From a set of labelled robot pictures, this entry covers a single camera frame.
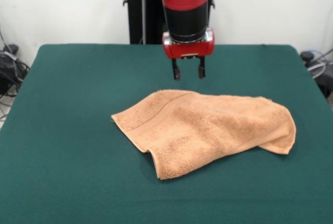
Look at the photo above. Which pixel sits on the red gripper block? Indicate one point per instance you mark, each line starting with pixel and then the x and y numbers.
pixel 188 49

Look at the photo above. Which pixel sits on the tan terry towel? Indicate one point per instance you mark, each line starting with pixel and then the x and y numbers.
pixel 197 130

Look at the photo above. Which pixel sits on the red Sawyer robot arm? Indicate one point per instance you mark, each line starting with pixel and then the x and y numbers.
pixel 184 5

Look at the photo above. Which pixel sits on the dark green table cloth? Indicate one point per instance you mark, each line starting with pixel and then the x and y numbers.
pixel 65 156

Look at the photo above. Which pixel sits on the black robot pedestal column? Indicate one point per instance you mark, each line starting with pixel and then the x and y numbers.
pixel 145 18

